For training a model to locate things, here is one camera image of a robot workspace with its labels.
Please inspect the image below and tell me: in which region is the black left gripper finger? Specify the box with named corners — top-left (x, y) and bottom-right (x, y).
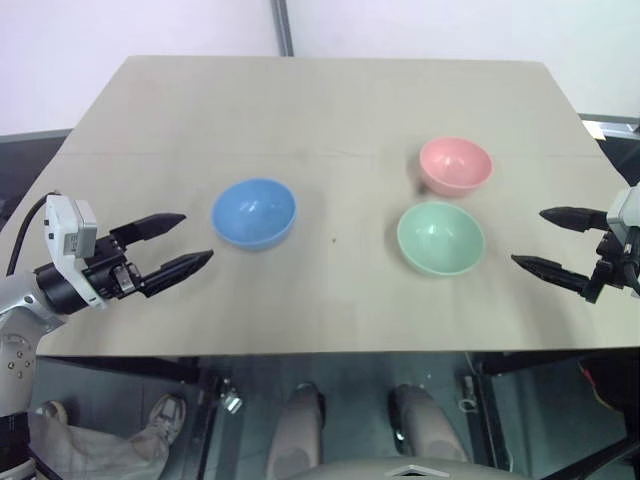
top-left (139, 250), bottom-right (216, 298)
top-left (109, 212), bottom-right (188, 248)

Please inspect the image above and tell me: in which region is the pink-red bowl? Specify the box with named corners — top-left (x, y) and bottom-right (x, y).
top-left (418, 136), bottom-right (495, 200)

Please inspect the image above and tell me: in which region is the grey sneaker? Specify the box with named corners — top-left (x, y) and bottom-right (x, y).
top-left (147, 393), bottom-right (188, 450)

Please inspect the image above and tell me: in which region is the silver table caster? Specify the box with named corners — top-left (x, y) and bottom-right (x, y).
top-left (219, 385), bottom-right (245, 414)
top-left (458, 375), bottom-right (477, 412)

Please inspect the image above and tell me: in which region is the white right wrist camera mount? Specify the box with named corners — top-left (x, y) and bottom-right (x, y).
top-left (605, 182), bottom-right (640, 257)

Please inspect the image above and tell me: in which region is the green bowl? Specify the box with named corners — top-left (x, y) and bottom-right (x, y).
top-left (396, 200), bottom-right (486, 278)

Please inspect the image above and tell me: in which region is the blue bowl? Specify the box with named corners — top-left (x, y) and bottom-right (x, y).
top-left (210, 177), bottom-right (298, 252)

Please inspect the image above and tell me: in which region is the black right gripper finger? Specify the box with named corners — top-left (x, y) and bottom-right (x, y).
top-left (510, 254), bottom-right (605, 305)
top-left (539, 206), bottom-right (610, 234)

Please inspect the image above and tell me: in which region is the black table leg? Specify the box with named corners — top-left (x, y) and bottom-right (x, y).
top-left (187, 356), bottom-right (239, 480)
top-left (463, 352), bottom-right (517, 480)

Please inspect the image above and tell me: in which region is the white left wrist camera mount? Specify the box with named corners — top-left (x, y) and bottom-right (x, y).
top-left (42, 193), bottom-right (109, 310)

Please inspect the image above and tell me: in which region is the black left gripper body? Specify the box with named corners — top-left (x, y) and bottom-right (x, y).
top-left (81, 233), bottom-right (147, 301)

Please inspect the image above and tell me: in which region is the dark vertical post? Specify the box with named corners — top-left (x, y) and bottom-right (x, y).
top-left (271, 0), bottom-right (295, 57)

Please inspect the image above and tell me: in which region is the beige trouser leg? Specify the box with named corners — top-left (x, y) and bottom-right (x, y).
top-left (28, 399), bottom-right (170, 480)

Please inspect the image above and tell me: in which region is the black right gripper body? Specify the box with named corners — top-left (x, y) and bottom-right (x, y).
top-left (590, 230), bottom-right (640, 290)

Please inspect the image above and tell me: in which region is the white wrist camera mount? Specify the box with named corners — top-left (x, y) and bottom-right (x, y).
top-left (42, 193), bottom-right (109, 310)
top-left (605, 182), bottom-right (640, 257)

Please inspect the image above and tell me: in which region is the black side table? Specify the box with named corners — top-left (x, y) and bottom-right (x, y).
top-left (578, 112), bottom-right (640, 194)

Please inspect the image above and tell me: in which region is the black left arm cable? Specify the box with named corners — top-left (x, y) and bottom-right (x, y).
top-left (4, 189), bottom-right (64, 279)

